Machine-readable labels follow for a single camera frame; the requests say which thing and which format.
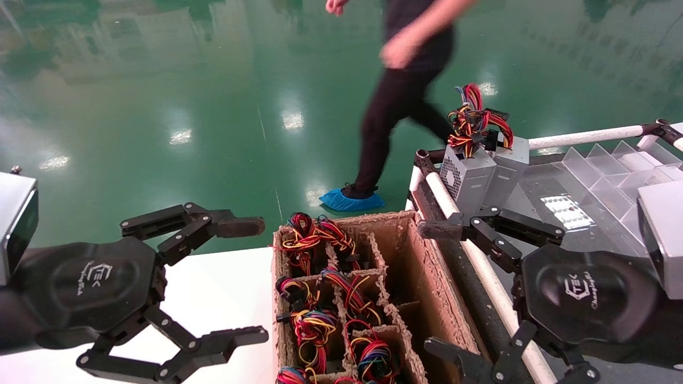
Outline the passer-by left hand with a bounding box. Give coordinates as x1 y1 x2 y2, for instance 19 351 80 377
380 31 422 70

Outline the black pipe corner joint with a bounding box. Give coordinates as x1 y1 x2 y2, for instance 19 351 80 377
415 149 447 178
642 118 683 146

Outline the passer-by in black clothes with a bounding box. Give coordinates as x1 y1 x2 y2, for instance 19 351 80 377
341 0 457 199

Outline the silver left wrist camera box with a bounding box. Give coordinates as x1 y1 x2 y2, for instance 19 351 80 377
0 166 39 286

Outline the white pipe table leg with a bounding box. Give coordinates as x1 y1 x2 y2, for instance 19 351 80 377
404 165 424 212

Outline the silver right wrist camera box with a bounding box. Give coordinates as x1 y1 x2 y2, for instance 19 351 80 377
638 180 683 300

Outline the blue shoe cover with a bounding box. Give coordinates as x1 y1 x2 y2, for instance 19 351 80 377
319 187 385 212

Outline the clear acrylic divider tray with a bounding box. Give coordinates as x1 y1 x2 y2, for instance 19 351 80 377
555 140 683 258

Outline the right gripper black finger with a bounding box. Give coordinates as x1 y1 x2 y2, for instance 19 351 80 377
418 207 565 274

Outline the passer-by bare forearm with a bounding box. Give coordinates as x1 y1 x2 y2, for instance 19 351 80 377
407 0 476 53

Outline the brown cardboard box with dividers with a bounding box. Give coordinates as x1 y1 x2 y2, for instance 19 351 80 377
271 211 491 384

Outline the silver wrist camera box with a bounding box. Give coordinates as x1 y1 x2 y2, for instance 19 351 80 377
0 166 39 286
638 180 683 300

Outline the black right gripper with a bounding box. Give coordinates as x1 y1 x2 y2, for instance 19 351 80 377
424 245 662 384

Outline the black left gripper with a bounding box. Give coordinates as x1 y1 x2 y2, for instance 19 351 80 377
16 237 269 384

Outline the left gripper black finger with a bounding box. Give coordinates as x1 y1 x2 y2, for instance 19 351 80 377
120 202 266 266

